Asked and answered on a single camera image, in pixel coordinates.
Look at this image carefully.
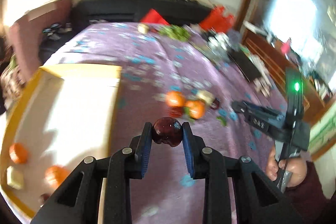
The black headboard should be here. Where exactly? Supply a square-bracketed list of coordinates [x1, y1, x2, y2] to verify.
[70, 0, 219, 28]

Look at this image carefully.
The person's right hand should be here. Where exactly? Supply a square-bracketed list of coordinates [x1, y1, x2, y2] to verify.
[265, 147, 308, 189]

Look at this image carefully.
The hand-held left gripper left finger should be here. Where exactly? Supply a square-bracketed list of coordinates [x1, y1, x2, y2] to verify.
[30, 122, 154, 224]

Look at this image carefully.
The pile of shiny packets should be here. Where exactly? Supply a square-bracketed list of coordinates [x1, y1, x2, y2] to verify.
[203, 31, 240, 62]

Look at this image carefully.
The green leafy vegetable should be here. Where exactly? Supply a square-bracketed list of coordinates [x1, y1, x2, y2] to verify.
[158, 25, 191, 42]

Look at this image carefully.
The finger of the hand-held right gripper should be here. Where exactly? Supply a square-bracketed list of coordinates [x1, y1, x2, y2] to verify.
[232, 100, 285, 120]

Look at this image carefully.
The person's right forearm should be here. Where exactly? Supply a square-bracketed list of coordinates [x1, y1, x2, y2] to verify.
[283, 161, 332, 224]

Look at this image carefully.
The dark red apple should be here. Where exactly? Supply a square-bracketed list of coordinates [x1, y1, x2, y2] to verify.
[153, 117, 183, 147]

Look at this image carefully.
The black tablet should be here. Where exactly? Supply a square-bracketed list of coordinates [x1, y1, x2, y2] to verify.
[228, 49, 261, 82]

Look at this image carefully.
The red bag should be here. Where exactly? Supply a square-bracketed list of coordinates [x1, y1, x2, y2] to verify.
[199, 5, 236, 32]

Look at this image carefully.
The orange tangerine with leaf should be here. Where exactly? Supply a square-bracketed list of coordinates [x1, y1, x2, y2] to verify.
[184, 100, 206, 119]

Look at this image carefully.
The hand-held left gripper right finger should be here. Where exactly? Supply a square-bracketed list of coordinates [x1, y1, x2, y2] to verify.
[181, 122, 300, 224]

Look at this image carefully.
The bright window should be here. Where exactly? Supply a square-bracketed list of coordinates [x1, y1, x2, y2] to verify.
[262, 0, 336, 83]

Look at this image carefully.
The purple printed blanket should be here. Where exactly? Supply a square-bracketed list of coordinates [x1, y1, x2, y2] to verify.
[39, 22, 298, 224]

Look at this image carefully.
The red pillow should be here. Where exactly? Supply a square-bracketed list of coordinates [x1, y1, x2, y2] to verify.
[140, 9, 172, 26]

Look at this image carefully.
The wooden cabinet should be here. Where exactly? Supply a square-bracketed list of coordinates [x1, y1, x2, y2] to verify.
[236, 20, 324, 125]

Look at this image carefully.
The yellow-rimmed white tray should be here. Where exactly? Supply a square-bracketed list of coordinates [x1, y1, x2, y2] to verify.
[0, 63, 123, 220]

